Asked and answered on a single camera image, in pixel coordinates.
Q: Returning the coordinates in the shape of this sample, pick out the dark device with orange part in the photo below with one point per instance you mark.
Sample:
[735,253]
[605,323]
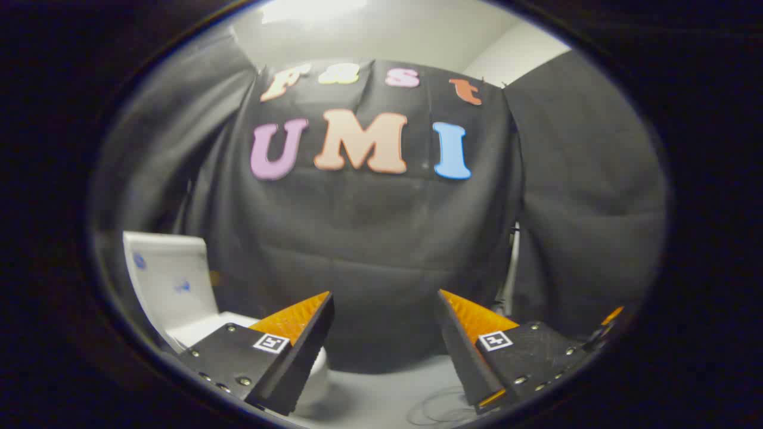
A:
[605,330]

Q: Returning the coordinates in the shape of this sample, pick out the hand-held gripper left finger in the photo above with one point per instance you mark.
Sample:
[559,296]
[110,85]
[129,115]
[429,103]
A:
[304,357]

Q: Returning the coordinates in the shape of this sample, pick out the white toilet with tank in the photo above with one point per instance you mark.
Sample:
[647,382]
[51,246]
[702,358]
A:
[167,280]

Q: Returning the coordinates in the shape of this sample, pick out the black backdrop cloth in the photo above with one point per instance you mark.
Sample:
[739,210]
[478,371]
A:
[381,238]

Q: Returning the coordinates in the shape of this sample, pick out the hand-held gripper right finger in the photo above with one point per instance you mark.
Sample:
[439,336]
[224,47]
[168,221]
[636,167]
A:
[462,351]

